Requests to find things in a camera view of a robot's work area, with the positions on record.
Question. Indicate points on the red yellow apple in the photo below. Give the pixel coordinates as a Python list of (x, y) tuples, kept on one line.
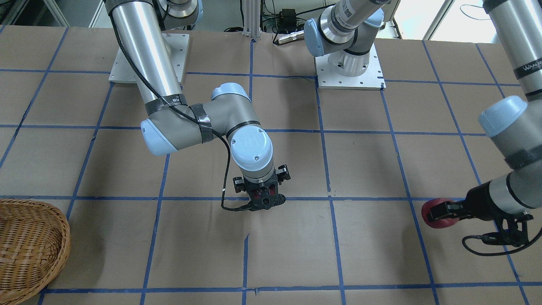
[(436, 215)]

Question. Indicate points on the aluminium frame post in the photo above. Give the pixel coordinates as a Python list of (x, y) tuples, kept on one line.
[(251, 18)]

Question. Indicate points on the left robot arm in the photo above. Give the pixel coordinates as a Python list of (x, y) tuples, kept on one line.
[(514, 125)]

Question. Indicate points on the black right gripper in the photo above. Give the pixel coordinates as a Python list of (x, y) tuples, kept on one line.
[(239, 184)]

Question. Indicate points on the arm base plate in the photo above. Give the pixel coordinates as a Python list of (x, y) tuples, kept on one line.
[(341, 70), (176, 50)]

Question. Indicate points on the wicker basket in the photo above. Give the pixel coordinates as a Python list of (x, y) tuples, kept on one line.
[(34, 247)]

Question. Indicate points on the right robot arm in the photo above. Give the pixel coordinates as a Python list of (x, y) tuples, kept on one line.
[(173, 124)]

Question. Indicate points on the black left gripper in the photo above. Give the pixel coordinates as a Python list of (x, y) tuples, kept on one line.
[(479, 202)]

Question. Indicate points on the dark red apple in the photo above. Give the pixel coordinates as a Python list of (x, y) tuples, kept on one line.
[(258, 194)]

